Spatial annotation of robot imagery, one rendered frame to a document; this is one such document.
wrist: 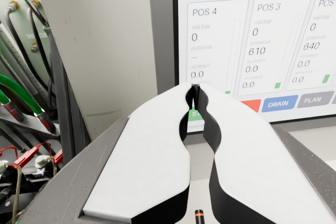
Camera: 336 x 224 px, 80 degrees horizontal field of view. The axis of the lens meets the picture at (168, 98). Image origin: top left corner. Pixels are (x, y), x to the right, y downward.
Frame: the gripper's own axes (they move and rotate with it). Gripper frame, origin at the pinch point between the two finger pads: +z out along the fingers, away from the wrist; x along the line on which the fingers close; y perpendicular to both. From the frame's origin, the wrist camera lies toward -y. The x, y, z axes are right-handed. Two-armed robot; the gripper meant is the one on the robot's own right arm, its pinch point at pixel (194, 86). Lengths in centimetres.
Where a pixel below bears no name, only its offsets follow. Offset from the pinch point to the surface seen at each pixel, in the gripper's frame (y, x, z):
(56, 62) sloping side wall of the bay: 8.2, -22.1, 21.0
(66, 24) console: 0.7, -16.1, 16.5
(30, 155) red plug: 29.7, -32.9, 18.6
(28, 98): 15.2, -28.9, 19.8
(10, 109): 21.0, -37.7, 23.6
